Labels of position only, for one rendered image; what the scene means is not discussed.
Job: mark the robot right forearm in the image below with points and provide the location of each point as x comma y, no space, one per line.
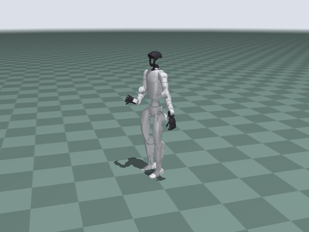
139,99

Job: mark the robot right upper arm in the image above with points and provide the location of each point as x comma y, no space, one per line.
143,89

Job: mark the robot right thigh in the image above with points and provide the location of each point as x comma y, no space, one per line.
145,126

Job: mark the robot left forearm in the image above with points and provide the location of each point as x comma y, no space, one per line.
169,103

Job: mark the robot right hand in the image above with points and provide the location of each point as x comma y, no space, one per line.
129,100

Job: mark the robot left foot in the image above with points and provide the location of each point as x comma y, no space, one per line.
156,173

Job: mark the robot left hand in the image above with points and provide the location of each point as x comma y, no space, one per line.
171,122

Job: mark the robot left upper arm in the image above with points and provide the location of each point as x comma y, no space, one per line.
163,77

